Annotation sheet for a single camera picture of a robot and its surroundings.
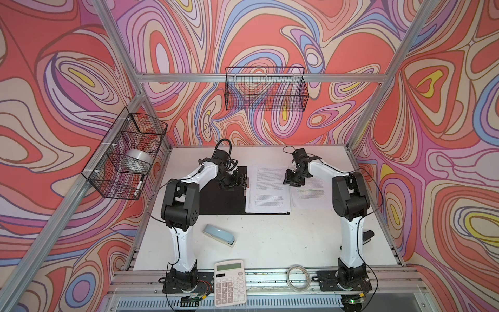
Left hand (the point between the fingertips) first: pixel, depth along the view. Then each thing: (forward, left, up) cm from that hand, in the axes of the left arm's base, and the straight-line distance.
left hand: (242, 184), depth 95 cm
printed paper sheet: (-1, -13, -6) cm, 14 cm away
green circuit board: (-47, +18, -7) cm, 51 cm away
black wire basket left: (-7, +43, +26) cm, 51 cm away
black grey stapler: (-25, -54, -2) cm, 59 cm away
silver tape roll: (-4, +38, +25) cm, 46 cm away
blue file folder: (-5, +14, -5) cm, 15 cm away
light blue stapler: (-25, +7, -2) cm, 26 cm away
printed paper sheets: (-2, -37, -6) cm, 38 cm away
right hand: (+3, -24, -6) cm, 25 cm away
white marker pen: (-13, +38, +19) cm, 44 cm away
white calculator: (-41, +4, -4) cm, 41 cm away
